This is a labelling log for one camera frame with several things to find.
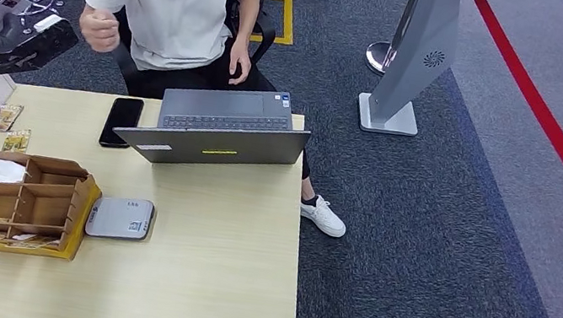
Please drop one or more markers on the person's left hand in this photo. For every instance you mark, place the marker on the person's left hand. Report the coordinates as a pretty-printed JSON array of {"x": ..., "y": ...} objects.
[{"x": 240, "y": 63}]

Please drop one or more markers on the person's right hand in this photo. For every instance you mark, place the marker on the person's right hand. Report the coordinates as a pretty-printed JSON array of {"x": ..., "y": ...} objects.
[{"x": 101, "y": 32}]

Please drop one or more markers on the person's left forearm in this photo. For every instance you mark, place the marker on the person's left forearm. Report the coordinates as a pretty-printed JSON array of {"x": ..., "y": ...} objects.
[{"x": 247, "y": 28}]

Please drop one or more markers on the white card reader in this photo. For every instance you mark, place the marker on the white card reader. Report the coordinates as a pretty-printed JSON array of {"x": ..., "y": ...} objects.
[{"x": 119, "y": 218}]

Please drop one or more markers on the black office chair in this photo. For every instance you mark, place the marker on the black office chair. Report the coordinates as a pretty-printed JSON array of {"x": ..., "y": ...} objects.
[{"x": 229, "y": 12}]

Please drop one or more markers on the yellow floor tape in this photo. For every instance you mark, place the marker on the yellow floor tape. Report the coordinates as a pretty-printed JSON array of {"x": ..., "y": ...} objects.
[{"x": 287, "y": 20}]

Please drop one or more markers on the dark grey laptop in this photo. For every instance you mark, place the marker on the dark grey laptop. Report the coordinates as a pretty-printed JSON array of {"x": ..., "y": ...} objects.
[{"x": 216, "y": 142}]

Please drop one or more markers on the white box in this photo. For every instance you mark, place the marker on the white box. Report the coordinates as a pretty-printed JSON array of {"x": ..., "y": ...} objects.
[{"x": 1, "y": 88}]

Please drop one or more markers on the black smartphone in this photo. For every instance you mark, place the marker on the black smartphone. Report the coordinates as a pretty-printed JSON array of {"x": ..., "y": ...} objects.
[{"x": 121, "y": 121}]

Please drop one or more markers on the yellow patterned packet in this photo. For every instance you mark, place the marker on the yellow patterned packet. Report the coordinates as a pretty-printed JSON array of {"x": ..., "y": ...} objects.
[
  {"x": 8, "y": 118},
  {"x": 17, "y": 141}
]

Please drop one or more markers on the white sneaker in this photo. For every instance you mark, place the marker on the white sneaker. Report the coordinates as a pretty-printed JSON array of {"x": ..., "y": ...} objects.
[{"x": 325, "y": 219}]

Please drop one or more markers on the grey floor standing kiosk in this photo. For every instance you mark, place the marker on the grey floor standing kiosk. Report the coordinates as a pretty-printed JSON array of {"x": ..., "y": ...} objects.
[{"x": 418, "y": 43}]

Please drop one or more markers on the yellow cardboard tray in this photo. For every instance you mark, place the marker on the yellow cardboard tray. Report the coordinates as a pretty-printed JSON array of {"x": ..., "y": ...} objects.
[{"x": 78, "y": 227}]

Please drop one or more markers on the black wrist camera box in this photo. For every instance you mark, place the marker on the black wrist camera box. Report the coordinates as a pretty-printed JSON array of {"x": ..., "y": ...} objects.
[{"x": 33, "y": 47}]

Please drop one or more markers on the chrome stanchion post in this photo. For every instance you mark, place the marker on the chrome stanchion post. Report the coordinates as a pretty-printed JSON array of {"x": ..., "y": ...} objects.
[{"x": 378, "y": 57}]

